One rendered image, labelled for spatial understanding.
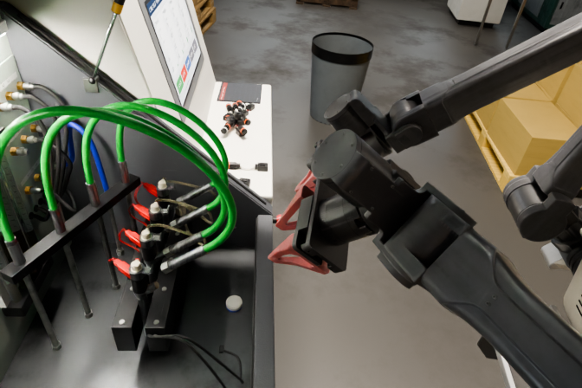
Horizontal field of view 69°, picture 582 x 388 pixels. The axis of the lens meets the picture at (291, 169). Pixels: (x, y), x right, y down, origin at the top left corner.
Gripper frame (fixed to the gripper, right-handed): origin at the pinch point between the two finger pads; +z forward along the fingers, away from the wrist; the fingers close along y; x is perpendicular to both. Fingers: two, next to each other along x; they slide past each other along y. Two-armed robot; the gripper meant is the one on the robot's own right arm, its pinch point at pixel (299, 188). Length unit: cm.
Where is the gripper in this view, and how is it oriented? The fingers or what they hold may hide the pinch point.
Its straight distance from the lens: 83.3
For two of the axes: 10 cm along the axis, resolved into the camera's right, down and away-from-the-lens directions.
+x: -2.0, 5.7, -8.0
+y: -6.6, -6.8, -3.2
